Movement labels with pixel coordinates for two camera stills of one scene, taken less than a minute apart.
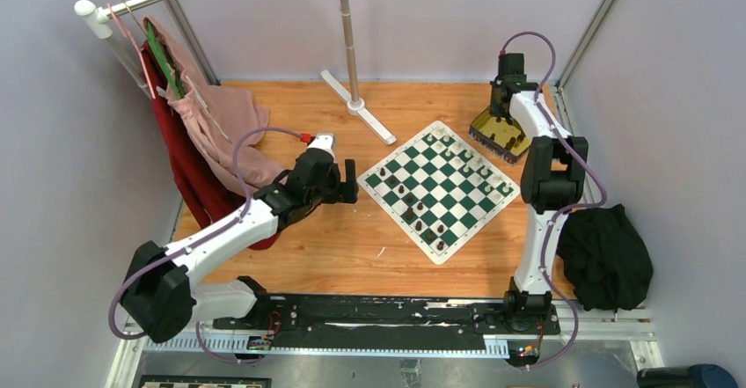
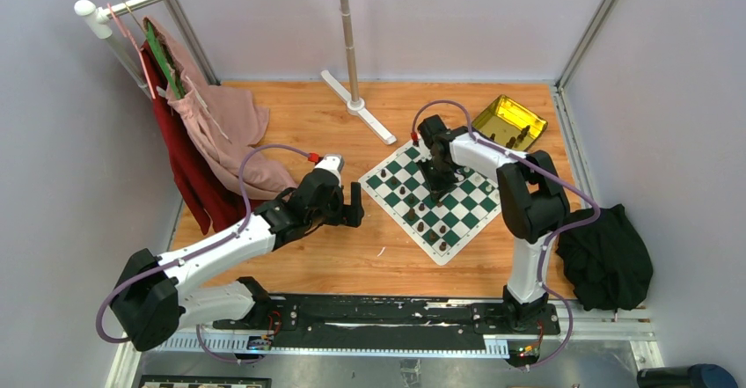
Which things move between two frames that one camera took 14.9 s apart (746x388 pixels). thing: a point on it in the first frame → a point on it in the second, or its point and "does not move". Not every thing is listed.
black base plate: (388, 323) does not move
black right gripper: (493, 108) → (437, 187)
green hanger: (166, 62) does not move
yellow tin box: (500, 135) does not move
